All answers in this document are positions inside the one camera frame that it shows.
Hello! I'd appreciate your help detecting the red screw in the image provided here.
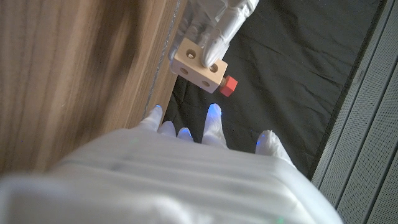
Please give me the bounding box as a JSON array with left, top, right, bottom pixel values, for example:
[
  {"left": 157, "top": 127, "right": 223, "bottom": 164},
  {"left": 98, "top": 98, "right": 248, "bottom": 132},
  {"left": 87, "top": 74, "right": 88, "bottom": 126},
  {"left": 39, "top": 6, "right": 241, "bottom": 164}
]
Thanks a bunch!
[{"left": 219, "top": 75, "right": 239, "bottom": 98}]

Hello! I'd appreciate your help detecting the white perforated metal panel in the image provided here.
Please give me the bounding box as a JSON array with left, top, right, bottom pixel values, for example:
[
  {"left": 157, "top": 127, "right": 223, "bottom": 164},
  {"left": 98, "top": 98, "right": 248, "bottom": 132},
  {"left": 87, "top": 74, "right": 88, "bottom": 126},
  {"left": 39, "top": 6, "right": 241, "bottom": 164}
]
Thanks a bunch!
[{"left": 310, "top": 0, "right": 398, "bottom": 224}]

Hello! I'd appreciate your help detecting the grey tape outline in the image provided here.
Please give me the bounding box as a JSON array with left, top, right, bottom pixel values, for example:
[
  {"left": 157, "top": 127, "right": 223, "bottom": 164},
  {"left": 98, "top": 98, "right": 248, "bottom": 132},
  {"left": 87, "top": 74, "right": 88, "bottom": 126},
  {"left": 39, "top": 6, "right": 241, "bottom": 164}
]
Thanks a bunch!
[{"left": 141, "top": 0, "right": 182, "bottom": 121}]

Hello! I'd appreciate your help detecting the wooden block with holes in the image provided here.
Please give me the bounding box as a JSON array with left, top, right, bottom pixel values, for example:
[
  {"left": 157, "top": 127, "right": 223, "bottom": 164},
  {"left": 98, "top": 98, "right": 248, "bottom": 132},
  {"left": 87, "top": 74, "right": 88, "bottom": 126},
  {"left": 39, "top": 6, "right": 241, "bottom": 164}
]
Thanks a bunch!
[{"left": 170, "top": 37, "right": 228, "bottom": 94}]

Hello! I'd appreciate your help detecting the black backdrop curtain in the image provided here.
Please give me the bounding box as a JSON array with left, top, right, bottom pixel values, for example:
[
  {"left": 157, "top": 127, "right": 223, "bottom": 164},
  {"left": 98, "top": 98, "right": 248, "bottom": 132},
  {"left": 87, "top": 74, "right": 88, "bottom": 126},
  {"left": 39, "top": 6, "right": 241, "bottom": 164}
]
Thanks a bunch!
[{"left": 163, "top": 0, "right": 388, "bottom": 178}]

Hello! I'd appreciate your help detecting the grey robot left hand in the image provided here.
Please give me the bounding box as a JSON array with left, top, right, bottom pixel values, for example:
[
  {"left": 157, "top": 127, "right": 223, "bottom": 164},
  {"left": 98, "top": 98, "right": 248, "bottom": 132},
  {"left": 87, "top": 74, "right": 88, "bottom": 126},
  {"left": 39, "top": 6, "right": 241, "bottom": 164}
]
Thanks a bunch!
[{"left": 168, "top": 0, "right": 261, "bottom": 68}]

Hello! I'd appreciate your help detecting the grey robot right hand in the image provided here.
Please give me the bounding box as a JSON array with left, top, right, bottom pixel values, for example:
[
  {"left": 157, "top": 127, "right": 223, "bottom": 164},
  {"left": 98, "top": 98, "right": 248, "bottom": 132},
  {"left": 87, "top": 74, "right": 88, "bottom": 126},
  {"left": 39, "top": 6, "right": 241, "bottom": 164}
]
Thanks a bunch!
[{"left": 0, "top": 103, "right": 345, "bottom": 224}]

